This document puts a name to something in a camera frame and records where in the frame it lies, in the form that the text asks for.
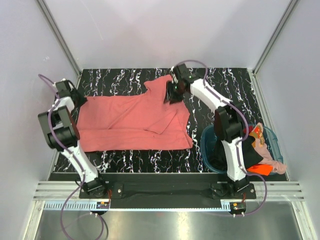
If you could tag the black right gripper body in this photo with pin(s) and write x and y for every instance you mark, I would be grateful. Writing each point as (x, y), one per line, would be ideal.
(173, 92)

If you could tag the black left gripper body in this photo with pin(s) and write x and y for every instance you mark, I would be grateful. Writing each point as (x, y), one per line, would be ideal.
(81, 99)

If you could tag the salmon pink t-shirt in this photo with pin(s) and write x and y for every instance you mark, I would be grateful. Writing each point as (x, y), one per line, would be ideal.
(138, 122)

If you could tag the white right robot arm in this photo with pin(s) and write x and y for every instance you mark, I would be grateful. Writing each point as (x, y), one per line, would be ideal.
(230, 125)

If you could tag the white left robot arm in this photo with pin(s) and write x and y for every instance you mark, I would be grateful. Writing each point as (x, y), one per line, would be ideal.
(61, 133)

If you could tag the patterned red yellow garment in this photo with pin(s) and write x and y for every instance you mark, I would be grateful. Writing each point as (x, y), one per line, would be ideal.
(255, 137)

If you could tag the black t-shirt in basket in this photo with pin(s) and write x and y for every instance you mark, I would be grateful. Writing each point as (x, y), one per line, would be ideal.
(250, 157)

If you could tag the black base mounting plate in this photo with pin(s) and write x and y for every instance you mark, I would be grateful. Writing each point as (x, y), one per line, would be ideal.
(212, 185)

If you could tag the orange garment in basket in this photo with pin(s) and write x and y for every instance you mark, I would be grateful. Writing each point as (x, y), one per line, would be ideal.
(261, 169)

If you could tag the pale pink garment in basket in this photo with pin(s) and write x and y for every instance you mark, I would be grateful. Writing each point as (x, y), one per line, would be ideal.
(267, 159)

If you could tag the aluminium frame rail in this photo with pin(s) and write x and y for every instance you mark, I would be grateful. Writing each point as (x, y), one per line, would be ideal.
(272, 191)

